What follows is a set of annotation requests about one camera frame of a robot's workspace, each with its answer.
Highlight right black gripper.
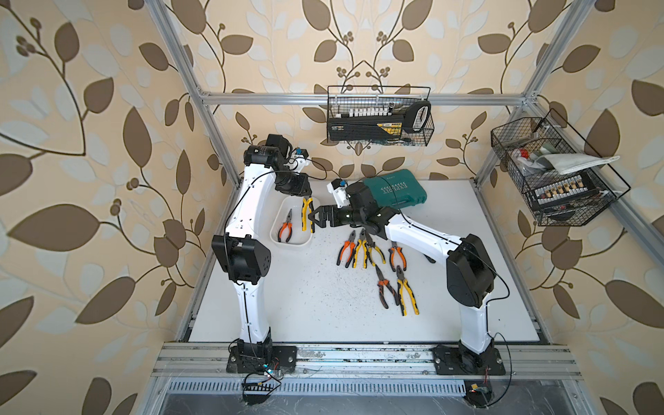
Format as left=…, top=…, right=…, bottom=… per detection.
left=310, top=203, right=366, bottom=227

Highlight yellow black combination pliers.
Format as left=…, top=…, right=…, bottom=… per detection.
left=352, top=229, right=368, bottom=268
left=301, top=196, right=316, bottom=233
left=396, top=266, right=419, bottom=316

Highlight white plastic storage box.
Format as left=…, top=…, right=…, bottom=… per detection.
left=269, top=196, right=313, bottom=248

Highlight small orange black pliers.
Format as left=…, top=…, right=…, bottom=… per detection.
left=278, top=209, right=293, bottom=243

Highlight orange black combination pliers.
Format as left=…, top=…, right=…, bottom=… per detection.
left=336, top=230, right=356, bottom=268

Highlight yellow black long-nose pliers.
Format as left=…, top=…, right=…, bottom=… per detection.
left=365, top=233, right=387, bottom=264

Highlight Greener orange black pliers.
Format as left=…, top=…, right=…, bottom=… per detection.
left=389, top=241, right=407, bottom=273

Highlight orange handled long-nose pliers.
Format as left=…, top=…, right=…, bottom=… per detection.
left=375, top=266, right=400, bottom=310

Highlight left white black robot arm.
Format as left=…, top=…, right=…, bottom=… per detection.
left=212, top=134, right=312, bottom=365

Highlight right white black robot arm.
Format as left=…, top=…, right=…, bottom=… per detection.
left=307, top=205, right=497, bottom=356

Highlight black yellow tool case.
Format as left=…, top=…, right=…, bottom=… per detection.
left=327, top=115, right=404, bottom=142

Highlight green plastic tool case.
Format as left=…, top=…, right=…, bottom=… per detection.
left=363, top=169, right=427, bottom=209

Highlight white paper booklet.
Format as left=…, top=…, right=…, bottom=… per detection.
left=534, top=153, right=620, bottom=175

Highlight socket set tray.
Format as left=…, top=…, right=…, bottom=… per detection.
left=533, top=174, right=598, bottom=208

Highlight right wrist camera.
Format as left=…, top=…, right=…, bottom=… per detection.
left=327, top=179, right=376, bottom=209

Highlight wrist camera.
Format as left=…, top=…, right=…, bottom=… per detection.
left=327, top=179, right=376, bottom=209
left=290, top=148, right=309, bottom=161

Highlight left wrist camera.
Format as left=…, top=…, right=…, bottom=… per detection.
left=290, top=148, right=309, bottom=161

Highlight back black wire basket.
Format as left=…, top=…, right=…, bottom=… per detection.
left=326, top=84, right=435, bottom=146

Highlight black wire basket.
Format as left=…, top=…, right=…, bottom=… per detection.
left=326, top=84, right=435, bottom=146
left=491, top=109, right=631, bottom=227

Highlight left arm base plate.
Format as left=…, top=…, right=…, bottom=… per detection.
left=226, top=342, right=297, bottom=375

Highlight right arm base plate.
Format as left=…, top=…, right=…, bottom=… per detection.
left=431, top=343, right=507, bottom=376

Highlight aluminium front rail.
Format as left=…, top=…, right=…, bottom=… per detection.
left=151, top=342, right=583, bottom=380

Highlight right black wire basket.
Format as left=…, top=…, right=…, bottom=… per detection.
left=491, top=109, right=631, bottom=227

